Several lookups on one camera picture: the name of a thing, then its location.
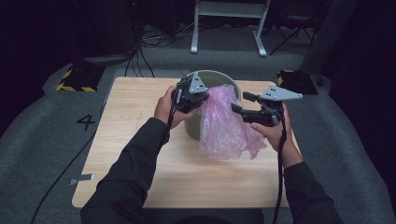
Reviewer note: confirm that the grey tape piece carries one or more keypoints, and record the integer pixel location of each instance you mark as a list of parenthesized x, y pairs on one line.
[(82, 178)]

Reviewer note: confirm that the white metal stand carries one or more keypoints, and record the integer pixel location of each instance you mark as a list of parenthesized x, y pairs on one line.
[(230, 8)]

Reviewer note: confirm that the person's right hand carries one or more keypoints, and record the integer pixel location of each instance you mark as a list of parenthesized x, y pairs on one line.
[(274, 133)]

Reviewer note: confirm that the pink plastic bag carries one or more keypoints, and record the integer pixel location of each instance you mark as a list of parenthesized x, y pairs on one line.
[(224, 130)]

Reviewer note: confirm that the person's left hand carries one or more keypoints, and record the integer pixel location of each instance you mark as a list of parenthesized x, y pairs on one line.
[(163, 109)]

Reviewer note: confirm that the black yellow striped base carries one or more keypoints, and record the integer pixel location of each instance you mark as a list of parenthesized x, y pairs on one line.
[(81, 79), (297, 82)]

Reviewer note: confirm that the black tripod stand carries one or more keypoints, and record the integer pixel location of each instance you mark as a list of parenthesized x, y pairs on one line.
[(294, 31)]

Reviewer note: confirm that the grey curtain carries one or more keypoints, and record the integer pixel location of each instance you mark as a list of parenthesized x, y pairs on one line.
[(330, 34)]

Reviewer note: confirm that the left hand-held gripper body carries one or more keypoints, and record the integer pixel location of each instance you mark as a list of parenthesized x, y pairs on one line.
[(190, 95)]

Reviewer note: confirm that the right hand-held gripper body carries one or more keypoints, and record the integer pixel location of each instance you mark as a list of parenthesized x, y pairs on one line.
[(271, 115)]

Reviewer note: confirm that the green bucket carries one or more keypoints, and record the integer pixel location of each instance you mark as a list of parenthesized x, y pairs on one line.
[(193, 127)]

